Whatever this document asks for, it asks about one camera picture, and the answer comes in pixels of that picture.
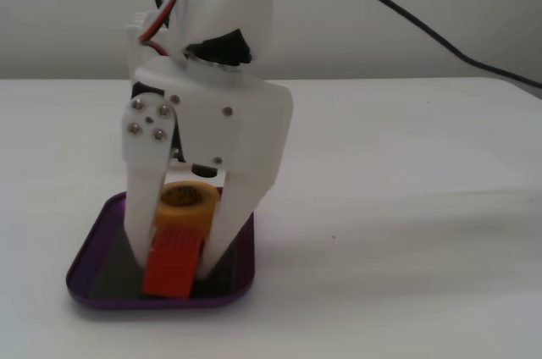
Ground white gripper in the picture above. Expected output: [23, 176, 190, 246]
[121, 56, 294, 280]

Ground red cube block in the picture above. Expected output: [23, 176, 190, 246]
[141, 226, 208, 300]

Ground yellow masking tape roll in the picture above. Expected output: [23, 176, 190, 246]
[153, 180, 222, 246]

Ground purple metal tray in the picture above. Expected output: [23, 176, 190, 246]
[65, 190, 257, 310]

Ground white plastic pen holder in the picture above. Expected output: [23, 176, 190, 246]
[124, 10, 174, 96]

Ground red white black servo wires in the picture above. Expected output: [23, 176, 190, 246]
[138, 0, 213, 58]

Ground black cable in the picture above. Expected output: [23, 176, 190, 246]
[270, 0, 542, 90]

